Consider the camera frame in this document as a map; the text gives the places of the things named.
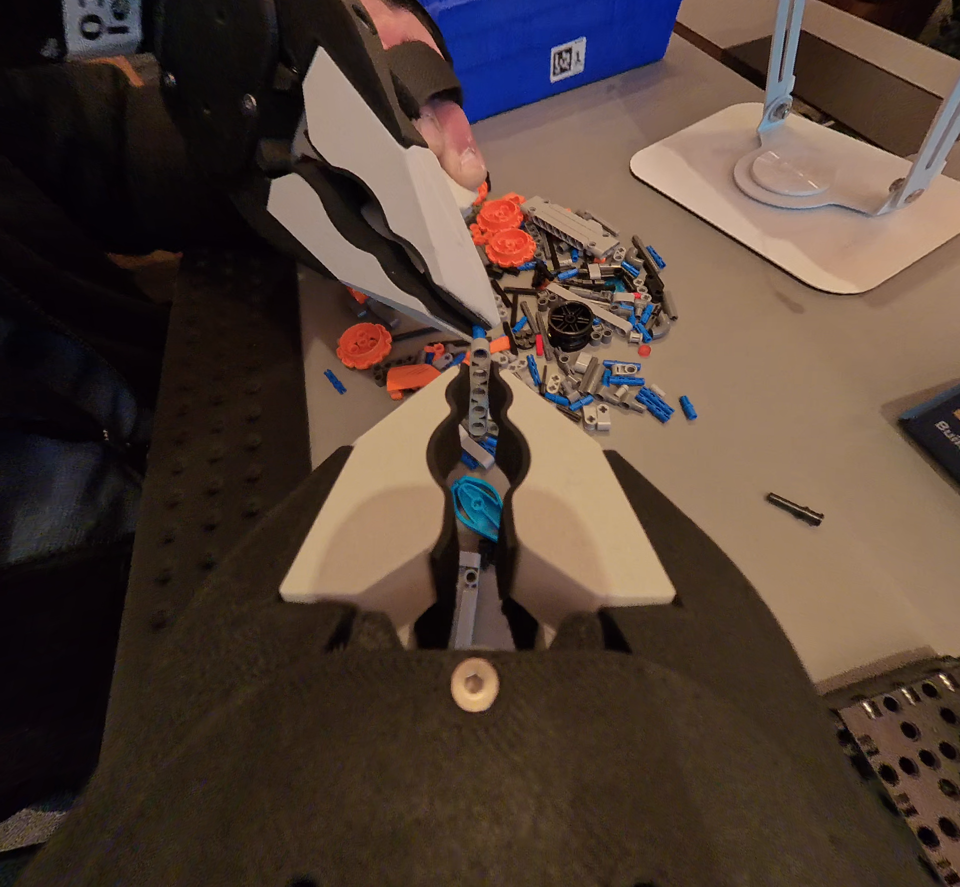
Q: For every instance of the blue cardboard kit box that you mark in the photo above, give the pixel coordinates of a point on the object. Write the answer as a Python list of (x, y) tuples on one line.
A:
[(933, 437)]

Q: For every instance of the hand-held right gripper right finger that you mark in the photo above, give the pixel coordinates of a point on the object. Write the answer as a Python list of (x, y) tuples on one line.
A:
[(593, 535)]

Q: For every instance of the black axle pin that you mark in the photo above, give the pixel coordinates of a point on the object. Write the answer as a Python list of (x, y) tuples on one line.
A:
[(795, 509)]

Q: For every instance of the white book stand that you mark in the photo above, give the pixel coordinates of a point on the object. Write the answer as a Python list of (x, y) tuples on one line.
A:
[(705, 182)]

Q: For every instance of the turquoise connector piece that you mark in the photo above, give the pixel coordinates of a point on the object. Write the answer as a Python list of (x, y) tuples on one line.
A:
[(477, 509)]

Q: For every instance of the pile of plastic building pieces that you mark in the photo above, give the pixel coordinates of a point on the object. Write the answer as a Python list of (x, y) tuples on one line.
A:
[(600, 287)]

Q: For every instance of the orange panel piece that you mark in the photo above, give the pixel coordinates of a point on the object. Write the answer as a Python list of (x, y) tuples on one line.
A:
[(413, 377)]

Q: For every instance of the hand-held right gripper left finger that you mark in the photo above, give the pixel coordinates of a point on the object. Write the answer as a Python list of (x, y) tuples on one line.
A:
[(368, 535)]

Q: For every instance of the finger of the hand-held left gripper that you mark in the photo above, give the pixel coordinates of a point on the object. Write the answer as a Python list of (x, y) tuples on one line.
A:
[(338, 227), (405, 197)]

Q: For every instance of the blue storage bin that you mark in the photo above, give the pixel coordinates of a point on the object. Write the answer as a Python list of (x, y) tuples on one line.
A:
[(600, 32)]

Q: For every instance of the black spoked wheel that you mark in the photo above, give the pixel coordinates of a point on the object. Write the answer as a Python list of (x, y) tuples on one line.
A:
[(567, 325)]

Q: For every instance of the long grey frame piece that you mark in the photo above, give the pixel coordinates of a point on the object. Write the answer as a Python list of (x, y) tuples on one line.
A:
[(578, 227)]

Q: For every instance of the grey beam piece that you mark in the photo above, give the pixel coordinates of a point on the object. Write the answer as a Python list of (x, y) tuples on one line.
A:
[(477, 392)]

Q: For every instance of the person's left hand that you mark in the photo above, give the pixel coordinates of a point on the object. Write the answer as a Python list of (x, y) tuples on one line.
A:
[(458, 145)]

